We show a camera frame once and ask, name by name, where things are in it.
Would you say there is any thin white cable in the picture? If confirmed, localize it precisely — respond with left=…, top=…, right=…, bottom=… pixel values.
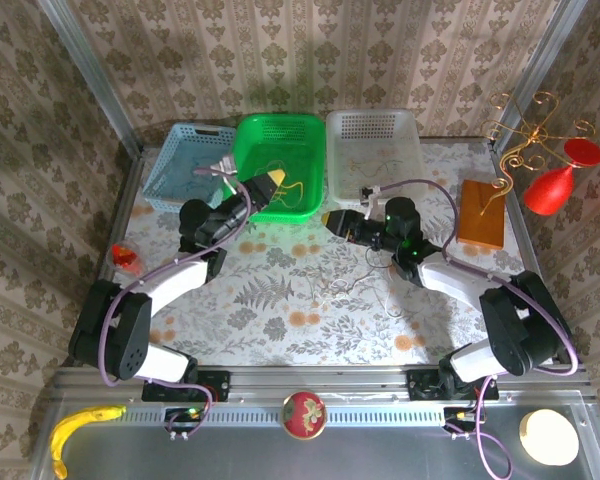
left=329, top=259, right=407, bottom=320
left=307, top=269, right=356, bottom=307

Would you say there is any thin blue cable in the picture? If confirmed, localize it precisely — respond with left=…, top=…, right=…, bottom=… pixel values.
left=167, top=149, right=216, bottom=189

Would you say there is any green plastic basket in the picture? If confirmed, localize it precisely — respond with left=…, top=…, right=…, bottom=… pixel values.
left=222, top=113, right=327, bottom=225

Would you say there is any brown wooden block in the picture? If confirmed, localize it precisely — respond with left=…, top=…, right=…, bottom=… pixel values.
left=455, top=179, right=507, bottom=251

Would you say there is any blue plastic basket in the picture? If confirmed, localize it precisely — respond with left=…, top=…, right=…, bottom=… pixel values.
left=142, top=122, right=239, bottom=212

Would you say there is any white plastic basket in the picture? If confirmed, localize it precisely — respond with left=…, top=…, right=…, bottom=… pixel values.
left=325, top=108, right=424, bottom=212

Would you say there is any clear cup with red contents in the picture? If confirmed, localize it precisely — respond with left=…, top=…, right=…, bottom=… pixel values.
left=108, top=240, right=147, bottom=280

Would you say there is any floral tablecloth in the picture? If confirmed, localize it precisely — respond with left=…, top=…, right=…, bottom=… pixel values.
left=90, top=142, right=554, bottom=366

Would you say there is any red vase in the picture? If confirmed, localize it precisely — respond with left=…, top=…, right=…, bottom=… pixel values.
left=523, top=138, right=600, bottom=217

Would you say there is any red embroidered ball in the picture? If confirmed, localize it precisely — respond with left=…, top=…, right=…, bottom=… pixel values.
left=281, top=390, right=328, bottom=441

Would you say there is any small black connector box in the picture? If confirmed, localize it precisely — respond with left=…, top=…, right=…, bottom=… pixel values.
left=163, top=407, right=206, bottom=441
left=442, top=405, right=486, bottom=441

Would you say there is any yellow banana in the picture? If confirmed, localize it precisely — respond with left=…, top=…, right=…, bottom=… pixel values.
left=49, top=404, right=128, bottom=480

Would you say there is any round white disc lamp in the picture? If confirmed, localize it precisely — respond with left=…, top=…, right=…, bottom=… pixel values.
left=518, top=408, right=580, bottom=467

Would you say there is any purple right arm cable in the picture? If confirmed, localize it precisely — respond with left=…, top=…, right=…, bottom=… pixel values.
left=377, top=178, right=581, bottom=480

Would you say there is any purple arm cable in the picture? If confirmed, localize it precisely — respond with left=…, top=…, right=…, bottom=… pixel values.
left=97, top=164, right=254, bottom=439
left=377, top=178, right=581, bottom=480

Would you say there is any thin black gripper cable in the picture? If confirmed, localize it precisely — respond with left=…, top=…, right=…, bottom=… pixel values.
left=366, top=243, right=396, bottom=269

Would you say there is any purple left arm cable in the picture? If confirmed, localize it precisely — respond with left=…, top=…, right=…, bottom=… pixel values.
left=97, top=164, right=254, bottom=439

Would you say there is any gold wire ornament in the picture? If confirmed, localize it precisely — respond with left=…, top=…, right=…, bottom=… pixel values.
left=479, top=91, right=597, bottom=217

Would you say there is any aluminium front rail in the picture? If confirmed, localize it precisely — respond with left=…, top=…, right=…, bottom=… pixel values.
left=49, top=363, right=594, bottom=406

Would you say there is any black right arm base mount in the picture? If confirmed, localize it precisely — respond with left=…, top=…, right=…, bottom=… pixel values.
left=406, top=367, right=500, bottom=401

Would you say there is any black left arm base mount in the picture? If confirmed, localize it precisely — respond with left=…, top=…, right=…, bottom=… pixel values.
left=140, top=369, right=231, bottom=404

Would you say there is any slotted metal cable duct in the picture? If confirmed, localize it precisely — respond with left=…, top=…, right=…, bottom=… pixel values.
left=119, top=404, right=449, bottom=427

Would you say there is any aluminium frame post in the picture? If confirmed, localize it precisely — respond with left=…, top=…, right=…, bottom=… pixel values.
left=37, top=0, right=144, bottom=156
left=492, top=0, right=589, bottom=151

